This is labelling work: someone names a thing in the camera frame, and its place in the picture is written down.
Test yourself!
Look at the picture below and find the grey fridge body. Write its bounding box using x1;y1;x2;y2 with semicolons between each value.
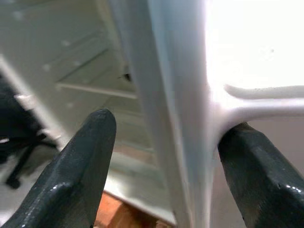
0;0;178;226

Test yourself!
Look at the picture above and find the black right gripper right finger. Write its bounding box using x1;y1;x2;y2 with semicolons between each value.
217;122;304;228

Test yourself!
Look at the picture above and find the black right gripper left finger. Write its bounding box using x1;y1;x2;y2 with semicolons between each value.
0;108;117;228

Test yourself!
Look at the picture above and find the black office chair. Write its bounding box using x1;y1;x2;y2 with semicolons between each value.
0;73;59;190

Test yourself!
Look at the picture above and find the white fridge door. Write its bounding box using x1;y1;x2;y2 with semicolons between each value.
104;0;304;228

